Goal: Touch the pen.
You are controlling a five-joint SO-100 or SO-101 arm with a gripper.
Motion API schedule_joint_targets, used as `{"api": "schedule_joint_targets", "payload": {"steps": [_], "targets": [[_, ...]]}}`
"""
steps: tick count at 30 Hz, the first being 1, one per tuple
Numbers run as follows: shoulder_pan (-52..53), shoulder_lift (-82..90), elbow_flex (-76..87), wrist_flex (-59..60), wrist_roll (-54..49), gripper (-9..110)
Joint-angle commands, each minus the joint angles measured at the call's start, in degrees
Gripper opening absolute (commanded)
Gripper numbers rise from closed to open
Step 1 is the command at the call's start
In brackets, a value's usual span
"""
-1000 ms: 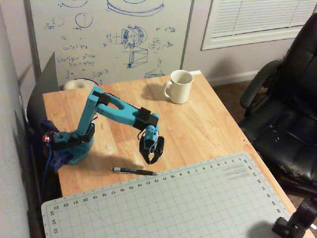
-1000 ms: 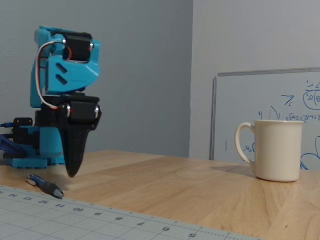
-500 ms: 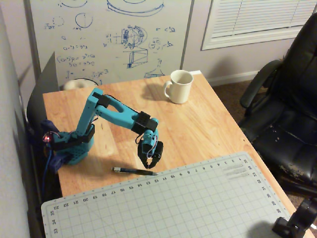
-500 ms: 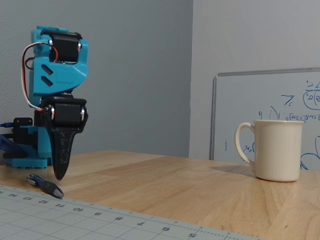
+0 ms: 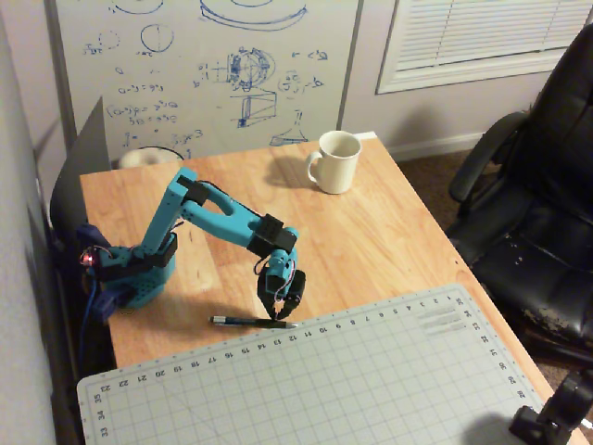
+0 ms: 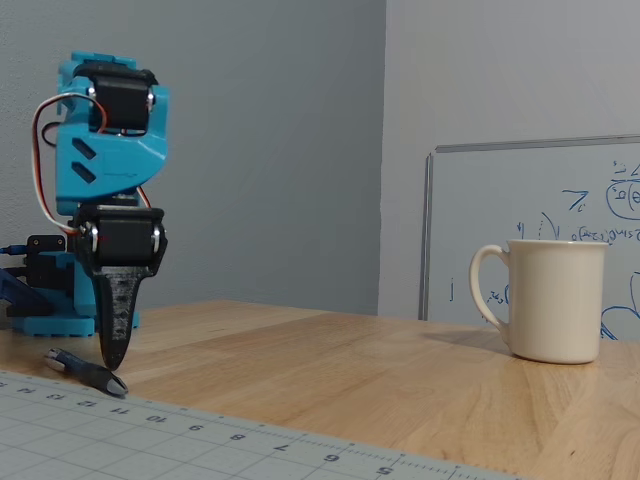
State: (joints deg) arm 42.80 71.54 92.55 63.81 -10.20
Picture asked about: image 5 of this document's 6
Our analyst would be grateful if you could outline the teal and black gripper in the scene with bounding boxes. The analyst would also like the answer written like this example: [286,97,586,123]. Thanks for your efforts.
[257,249,308,322]

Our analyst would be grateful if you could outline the black pen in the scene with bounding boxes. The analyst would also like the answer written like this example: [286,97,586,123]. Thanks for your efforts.
[210,315,299,329]

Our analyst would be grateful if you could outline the grey cutting mat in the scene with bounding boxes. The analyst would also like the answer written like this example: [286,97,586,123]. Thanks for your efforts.
[76,282,546,445]

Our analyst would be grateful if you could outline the cream ceramic mug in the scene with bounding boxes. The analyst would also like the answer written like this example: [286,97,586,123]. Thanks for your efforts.
[305,130,362,196]

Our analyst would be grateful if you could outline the white tape roll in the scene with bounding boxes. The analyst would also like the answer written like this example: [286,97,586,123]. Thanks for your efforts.
[118,146,185,171]

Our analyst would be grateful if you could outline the dark grey panel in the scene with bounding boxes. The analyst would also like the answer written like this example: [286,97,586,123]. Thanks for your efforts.
[49,95,113,235]

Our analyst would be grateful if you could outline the whiteboard with blue drawings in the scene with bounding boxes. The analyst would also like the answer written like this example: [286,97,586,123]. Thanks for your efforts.
[44,0,365,162]

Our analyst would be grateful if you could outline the black leather office chair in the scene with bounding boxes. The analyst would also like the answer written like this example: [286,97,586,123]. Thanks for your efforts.
[447,21,593,368]

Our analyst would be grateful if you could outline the white window blinds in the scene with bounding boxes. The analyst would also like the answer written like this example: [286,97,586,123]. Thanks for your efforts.
[375,0,593,95]

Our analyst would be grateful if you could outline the blue cable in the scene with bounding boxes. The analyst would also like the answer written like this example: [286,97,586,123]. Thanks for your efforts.
[79,266,102,376]

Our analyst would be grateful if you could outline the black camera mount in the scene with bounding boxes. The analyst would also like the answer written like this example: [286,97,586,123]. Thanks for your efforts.
[509,370,593,445]

